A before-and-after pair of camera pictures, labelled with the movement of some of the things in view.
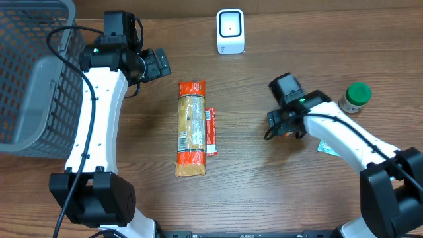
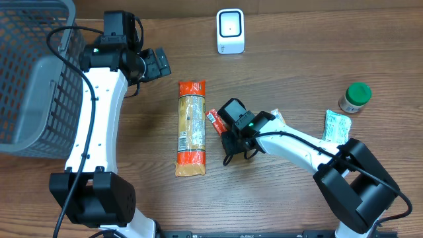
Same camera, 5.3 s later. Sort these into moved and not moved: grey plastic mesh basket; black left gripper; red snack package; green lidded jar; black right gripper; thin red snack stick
Moved: thin red snack stick; black right gripper
Not moved: red snack package; green lidded jar; black left gripper; grey plastic mesh basket
